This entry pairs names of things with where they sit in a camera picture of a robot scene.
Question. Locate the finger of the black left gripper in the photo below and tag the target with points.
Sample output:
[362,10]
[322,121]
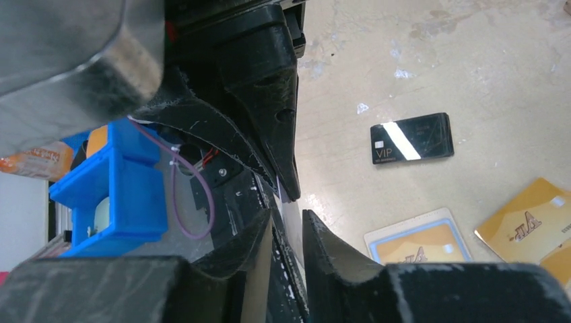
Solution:
[245,58]
[207,118]

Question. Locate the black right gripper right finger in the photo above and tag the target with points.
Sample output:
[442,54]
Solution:
[343,285]

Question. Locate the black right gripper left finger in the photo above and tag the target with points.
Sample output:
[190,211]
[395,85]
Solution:
[123,289]

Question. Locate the tan leather card holder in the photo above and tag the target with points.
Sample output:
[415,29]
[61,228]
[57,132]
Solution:
[426,220]

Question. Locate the gold VIP credit card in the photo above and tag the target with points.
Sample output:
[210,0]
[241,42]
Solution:
[437,243]

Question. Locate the blue plastic bin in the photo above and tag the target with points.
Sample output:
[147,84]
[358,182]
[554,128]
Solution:
[116,196]

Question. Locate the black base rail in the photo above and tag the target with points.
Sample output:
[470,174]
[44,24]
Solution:
[252,274]

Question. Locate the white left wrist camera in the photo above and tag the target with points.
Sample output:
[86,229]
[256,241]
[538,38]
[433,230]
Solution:
[72,66]

